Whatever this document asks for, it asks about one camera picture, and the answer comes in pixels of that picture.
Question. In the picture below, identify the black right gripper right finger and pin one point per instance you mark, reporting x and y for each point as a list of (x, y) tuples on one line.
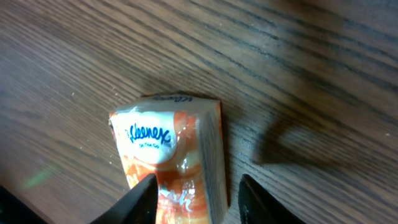
[(258, 206)]

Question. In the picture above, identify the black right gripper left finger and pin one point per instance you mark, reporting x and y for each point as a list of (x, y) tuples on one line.
[(139, 205)]

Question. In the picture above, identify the orange tissue packet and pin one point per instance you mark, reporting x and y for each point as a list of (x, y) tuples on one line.
[(179, 139)]

